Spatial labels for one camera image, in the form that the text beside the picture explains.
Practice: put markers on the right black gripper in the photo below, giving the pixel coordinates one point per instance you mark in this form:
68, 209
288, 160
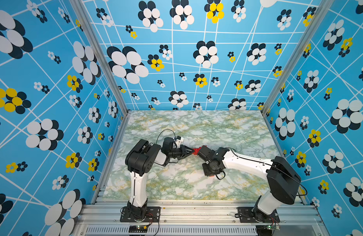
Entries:
206, 172

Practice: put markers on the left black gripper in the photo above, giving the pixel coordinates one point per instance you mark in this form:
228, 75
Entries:
183, 151

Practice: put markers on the red long lego brick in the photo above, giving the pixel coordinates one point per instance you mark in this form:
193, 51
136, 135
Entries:
196, 151

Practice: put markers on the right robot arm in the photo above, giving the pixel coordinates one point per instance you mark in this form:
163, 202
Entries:
283, 181

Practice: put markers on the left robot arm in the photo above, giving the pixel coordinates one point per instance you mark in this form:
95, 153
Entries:
139, 162

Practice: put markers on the right circuit board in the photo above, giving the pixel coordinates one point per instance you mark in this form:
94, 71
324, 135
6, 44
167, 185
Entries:
267, 230

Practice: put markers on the left black circuit board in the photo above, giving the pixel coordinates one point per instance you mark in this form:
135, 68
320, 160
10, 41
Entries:
138, 229

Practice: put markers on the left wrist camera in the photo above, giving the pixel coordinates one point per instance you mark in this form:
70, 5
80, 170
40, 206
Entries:
178, 141

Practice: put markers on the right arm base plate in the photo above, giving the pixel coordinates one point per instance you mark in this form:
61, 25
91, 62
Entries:
247, 215

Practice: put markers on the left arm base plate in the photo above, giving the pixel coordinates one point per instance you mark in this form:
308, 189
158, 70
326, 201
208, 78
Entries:
132, 214

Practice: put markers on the left aluminium corner post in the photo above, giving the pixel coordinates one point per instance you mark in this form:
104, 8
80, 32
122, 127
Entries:
92, 38

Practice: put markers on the aluminium corner post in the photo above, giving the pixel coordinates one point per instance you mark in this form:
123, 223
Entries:
322, 11
92, 38

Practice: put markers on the aluminium front rail frame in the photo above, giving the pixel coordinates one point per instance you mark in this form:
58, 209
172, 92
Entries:
200, 218

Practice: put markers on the right aluminium corner post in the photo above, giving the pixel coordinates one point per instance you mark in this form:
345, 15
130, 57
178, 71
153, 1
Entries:
322, 11

